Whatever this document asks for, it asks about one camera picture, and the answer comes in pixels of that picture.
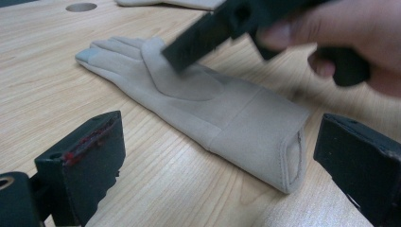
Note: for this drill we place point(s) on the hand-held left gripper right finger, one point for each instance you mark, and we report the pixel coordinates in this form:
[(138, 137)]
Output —
[(362, 164)]

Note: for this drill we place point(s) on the beige knit glove with dot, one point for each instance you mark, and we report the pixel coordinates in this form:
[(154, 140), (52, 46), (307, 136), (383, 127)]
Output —
[(189, 3)]

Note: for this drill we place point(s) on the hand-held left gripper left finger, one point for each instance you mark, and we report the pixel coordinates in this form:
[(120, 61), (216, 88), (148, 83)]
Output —
[(85, 164)]

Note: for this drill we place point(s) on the plain beige knit glove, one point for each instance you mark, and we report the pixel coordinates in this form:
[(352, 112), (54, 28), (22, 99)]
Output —
[(239, 126)]

